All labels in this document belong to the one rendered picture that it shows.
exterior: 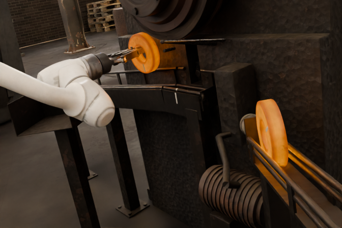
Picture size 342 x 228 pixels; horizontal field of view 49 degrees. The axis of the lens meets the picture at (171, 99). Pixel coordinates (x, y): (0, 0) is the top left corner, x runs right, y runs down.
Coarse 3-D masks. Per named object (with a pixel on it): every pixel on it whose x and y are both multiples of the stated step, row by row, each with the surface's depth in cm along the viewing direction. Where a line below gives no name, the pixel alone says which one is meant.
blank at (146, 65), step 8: (136, 40) 140; (144, 40) 136; (152, 40) 137; (128, 48) 147; (144, 48) 138; (152, 48) 136; (152, 56) 136; (136, 64) 146; (144, 64) 142; (152, 64) 138; (144, 72) 144
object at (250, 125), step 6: (246, 120) 91; (252, 120) 91; (246, 126) 92; (252, 126) 92; (246, 132) 92; (252, 132) 92; (246, 138) 92; (252, 138) 92; (258, 138) 92; (258, 144) 93
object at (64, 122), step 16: (16, 112) 150; (32, 112) 159; (48, 112) 166; (64, 112) 164; (16, 128) 149; (32, 128) 154; (48, 128) 148; (64, 128) 142; (64, 144) 153; (64, 160) 156; (80, 160) 159; (80, 176) 158; (80, 192) 160; (80, 208) 163; (80, 224) 166; (96, 224) 168
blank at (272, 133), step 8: (256, 104) 86; (264, 104) 81; (272, 104) 80; (256, 112) 88; (264, 112) 79; (272, 112) 78; (256, 120) 90; (264, 120) 80; (272, 120) 77; (280, 120) 77; (264, 128) 87; (272, 128) 77; (280, 128) 76; (264, 136) 87; (272, 136) 76; (280, 136) 76; (264, 144) 86; (272, 144) 77; (280, 144) 76; (272, 152) 77; (280, 152) 77; (280, 160) 78
